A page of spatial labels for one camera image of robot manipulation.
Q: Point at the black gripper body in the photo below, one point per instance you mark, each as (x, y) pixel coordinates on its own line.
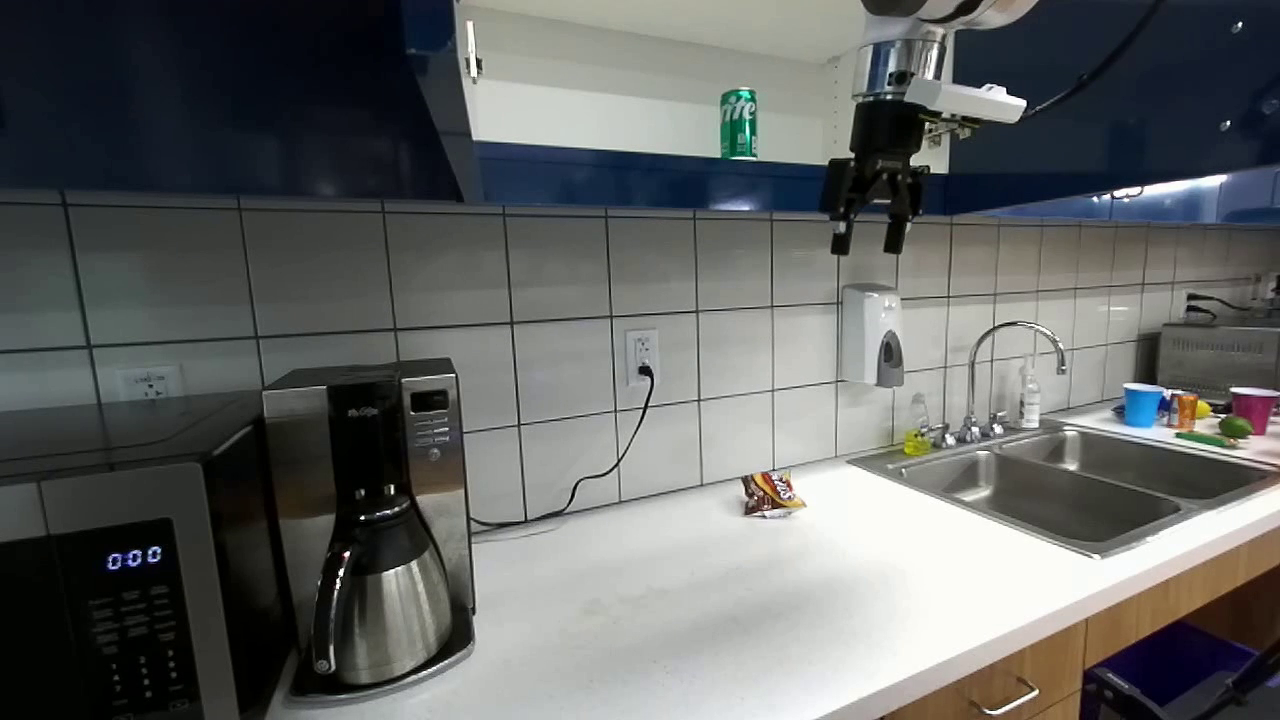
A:
(881, 144)

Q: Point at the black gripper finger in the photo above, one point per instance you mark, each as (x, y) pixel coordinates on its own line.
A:
(903, 220)
(843, 226)

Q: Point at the green soda can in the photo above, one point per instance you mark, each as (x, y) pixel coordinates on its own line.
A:
(738, 123)

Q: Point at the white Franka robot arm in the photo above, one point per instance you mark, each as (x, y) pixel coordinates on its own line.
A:
(915, 45)

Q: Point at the blue glossy cabinet door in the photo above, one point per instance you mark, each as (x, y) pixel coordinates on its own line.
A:
(1161, 123)

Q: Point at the blue open cabinet door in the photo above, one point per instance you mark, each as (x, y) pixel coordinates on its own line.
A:
(442, 92)

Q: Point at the white soap dispenser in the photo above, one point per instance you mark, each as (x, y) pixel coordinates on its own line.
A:
(864, 342)

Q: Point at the chrome gooseneck faucet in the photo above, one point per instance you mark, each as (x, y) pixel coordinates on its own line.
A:
(975, 385)

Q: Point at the clear dish soap bottle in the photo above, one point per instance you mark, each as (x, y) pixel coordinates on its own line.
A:
(1029, 400)

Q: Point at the orange snack packet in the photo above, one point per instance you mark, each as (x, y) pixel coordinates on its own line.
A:
(769, 492)

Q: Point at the blue cup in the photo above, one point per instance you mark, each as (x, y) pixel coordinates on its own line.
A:
(1146, 407)

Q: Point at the stainless steel double sink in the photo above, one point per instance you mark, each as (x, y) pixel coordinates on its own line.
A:
(1065, 492)

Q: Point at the orange small container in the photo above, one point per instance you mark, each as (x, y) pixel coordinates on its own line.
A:
(1186, 411)

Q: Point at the grey steel appliance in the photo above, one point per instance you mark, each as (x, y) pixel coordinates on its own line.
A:
(1217, 359)

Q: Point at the green lime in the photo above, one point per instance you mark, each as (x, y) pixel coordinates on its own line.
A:
(1232, 427)

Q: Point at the magenta cup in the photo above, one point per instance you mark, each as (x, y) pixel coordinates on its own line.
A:
(1252, 411)

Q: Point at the steel coffee maker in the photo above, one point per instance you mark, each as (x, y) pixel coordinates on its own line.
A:
(402, 427)

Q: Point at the dark blue bin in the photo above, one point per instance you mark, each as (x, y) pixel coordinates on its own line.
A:
(1173, 674)

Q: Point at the steel coffee carafe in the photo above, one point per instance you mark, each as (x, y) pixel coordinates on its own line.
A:
(389, 605)

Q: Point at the steel microwave oven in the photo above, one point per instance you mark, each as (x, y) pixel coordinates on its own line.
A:
(120, 575)

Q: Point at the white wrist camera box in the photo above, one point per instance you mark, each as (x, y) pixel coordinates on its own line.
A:
(980, 101)

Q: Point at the white wall outlet with plug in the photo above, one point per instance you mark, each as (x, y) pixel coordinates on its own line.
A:
(640, 359)

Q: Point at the open white-lined wall cabinet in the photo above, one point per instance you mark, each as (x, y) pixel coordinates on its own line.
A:
(602, 92)

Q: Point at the dark blue closed wall cabinet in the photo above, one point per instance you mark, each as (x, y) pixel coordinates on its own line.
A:
(203, 92)

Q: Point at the white empty wall outlet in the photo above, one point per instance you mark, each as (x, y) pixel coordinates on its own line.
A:
(152, 385)

